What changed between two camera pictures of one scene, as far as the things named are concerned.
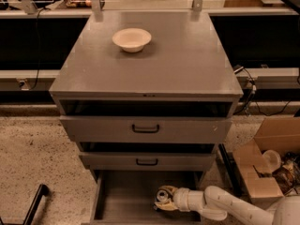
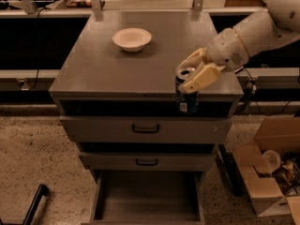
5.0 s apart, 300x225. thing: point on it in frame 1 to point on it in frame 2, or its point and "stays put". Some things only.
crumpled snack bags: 288,173 stays put
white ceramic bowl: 132,38 stays put
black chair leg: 41,192 stays put
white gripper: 180,199 to 226,50
